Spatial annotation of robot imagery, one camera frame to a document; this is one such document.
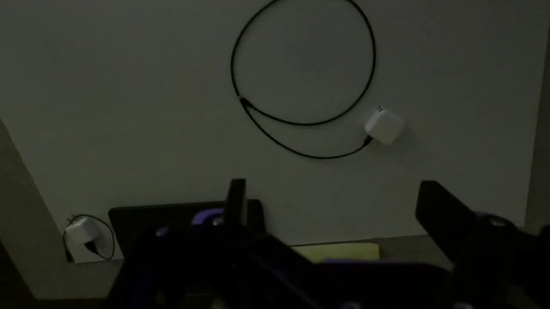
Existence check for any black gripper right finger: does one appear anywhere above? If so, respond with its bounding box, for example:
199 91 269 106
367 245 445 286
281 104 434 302
414 178 550 309

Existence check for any small white wall charger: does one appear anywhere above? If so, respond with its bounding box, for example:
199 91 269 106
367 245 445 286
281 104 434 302
63 214 103 257

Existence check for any white charger adapter block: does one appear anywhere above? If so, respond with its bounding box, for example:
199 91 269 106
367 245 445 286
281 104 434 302
362 106 407 146

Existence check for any long black charger cable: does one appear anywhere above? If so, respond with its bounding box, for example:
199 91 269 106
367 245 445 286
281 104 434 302
228 0 378 161

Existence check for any yellow sticky notepad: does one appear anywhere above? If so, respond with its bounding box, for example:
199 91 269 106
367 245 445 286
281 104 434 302
290 240 381 266

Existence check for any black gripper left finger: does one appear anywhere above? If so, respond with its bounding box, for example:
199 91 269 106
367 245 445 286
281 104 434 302
108 177 314 309

